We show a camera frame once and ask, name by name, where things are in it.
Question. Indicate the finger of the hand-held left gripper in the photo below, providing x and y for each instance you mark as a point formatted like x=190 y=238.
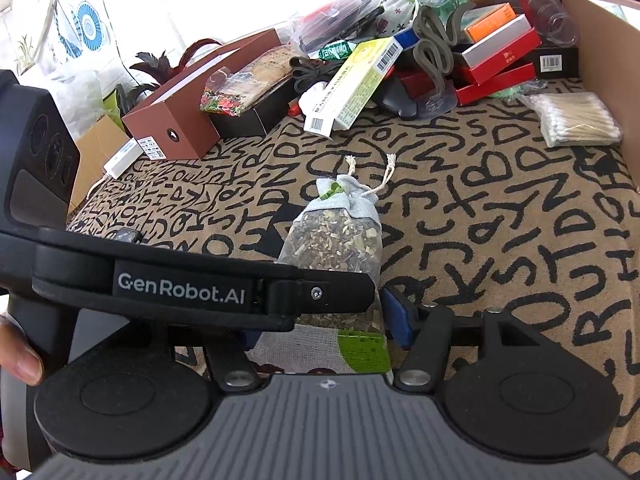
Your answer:
x=330 y=297

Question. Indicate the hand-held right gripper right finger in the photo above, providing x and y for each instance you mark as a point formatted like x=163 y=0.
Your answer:
x=397 y=320

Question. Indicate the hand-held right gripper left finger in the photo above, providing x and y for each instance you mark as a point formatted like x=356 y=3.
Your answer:
x=235 y=367

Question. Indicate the brown cardboard box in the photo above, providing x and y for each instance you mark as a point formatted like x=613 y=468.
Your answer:
x=607 y=40

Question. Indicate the letter print desktop cloth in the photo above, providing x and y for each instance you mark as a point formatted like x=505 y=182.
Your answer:
x=500 y=220

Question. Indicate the person's left hand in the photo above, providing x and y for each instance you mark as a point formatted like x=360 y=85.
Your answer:
x=22 y=360

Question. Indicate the plain cardboard box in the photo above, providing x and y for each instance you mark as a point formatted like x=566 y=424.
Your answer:
x=97 y=150

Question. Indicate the white power adapter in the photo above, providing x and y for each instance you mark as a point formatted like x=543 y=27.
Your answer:
x=122 y=157

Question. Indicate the white plastic bag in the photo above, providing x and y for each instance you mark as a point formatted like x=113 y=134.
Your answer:
x=75 y=95

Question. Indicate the long brown gift box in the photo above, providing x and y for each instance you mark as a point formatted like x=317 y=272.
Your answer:
x=175 y=115

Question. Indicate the bag of colourful snacks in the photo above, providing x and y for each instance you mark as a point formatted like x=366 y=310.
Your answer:
x=260 y=105

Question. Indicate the dark grey mouse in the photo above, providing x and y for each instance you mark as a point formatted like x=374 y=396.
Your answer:
x=400 y=100

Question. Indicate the black elastic band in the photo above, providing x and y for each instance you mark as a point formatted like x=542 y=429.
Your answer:
x=315 y=75

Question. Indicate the dark red leaf plant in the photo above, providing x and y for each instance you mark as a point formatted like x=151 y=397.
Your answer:
x=165 y=60

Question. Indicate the clear bag of colourful beads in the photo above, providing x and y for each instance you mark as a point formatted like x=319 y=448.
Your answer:
x=225 y=92

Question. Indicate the green candy packet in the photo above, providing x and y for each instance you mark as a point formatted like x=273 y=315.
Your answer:
x=340 y=51

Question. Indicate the flat red box lid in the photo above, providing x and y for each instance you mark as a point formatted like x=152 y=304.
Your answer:
x=495 y=85

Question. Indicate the cotton swab pack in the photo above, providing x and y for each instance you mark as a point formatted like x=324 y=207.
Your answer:
x=575 y=120

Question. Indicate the grey elastic band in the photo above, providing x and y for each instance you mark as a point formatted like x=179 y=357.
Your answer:
x=435 y=45

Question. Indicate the clear plastic case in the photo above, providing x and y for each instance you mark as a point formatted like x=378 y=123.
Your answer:
x=335 y=20

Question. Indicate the red box with white inside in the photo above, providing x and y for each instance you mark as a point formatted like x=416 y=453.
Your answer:
x=500 y=52

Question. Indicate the white printed cloth pouch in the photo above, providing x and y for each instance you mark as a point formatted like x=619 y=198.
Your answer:
x=400 y=10

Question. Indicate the black box with barcode label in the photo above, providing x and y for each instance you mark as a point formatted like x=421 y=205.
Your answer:
x=552 y=62

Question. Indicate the orange box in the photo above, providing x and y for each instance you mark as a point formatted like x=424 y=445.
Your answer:
x=490 y=22

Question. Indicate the clear plastic cups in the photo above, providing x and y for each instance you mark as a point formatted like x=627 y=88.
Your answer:
x=552 y=20

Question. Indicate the blue print wall poster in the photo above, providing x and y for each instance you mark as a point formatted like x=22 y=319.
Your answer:
x=85 y=15

